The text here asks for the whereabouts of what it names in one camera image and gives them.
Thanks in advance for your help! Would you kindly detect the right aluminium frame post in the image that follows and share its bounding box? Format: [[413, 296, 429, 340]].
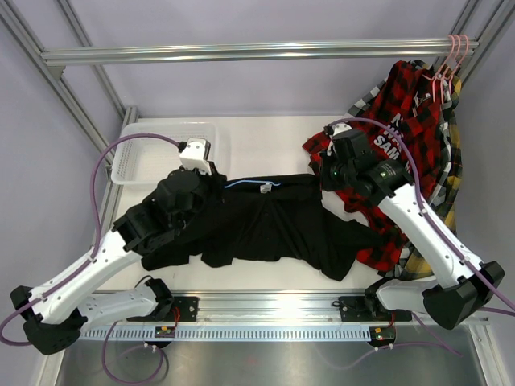
[[449, 0, 514, 84]]

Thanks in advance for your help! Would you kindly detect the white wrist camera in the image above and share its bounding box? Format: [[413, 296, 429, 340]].
[[323, 123, 352, 138], [179, 138, 212, 175]]

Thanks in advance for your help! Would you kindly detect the light blue wire hanger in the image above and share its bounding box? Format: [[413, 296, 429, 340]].
[[225, 179, 282, 194]]

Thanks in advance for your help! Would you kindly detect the white plastic basket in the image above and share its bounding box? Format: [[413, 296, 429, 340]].
[[110, 121, 220, 187]]

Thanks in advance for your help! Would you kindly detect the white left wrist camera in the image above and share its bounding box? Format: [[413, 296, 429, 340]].
[[179, 138, 212, 175]]

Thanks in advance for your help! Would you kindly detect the white slotted cable duct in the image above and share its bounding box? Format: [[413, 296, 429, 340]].
[[80, 325, 372, 342]]

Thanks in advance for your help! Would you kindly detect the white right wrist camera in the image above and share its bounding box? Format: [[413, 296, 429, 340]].
[[323, 123, 352, 138]]

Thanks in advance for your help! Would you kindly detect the black mounting plate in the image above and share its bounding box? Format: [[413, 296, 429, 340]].
[[332, 295, 412, 322], [127, 296, 199, 322]]

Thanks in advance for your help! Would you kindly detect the aluminium hanging rail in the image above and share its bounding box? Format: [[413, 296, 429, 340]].
[[40, 38, 458, 67]]

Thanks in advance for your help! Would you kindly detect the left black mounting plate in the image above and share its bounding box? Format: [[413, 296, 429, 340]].
[[127, 296, 199, 322]]

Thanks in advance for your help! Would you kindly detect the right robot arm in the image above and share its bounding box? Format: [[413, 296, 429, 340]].
[[320, 123, 505, 330]]

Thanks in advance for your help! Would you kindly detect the grey white plaid shirt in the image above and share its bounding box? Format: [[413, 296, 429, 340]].
[[343, 79, 387, 125]]

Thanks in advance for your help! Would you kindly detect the left aluminium frame post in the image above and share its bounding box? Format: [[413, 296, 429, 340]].
[[1, 1, 139, 151]]

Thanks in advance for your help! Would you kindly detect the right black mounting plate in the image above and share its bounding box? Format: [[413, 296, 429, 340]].
[[332, 295, 412, 322]]

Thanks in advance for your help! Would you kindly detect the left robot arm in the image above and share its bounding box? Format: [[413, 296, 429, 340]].
[[10, 168, 227, 355]]

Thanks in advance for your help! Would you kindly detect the red black plaid shirt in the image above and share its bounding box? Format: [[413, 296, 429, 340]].
[[302, 60, 455, 278]]

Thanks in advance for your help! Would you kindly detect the pink wire hanger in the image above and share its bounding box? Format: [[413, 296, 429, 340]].
[[435, 35, 462, 99], [441, 35, 471, 103], [423, 35, 456, 101]]

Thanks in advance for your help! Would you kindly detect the black polo shirt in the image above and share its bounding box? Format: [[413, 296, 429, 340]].
[[142, 174, 383, 281]]

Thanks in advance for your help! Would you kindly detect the aluminium frame post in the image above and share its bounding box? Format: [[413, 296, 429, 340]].
[[449, 0, 514, 84], [1, 1, 139, 151]]

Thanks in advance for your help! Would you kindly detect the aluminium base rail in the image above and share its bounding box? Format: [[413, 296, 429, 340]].
[[86, 289, 490, 326]]

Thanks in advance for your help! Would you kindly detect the yellow plaid shirt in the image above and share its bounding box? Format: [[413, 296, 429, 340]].
[[396, 76, 463, 281]]

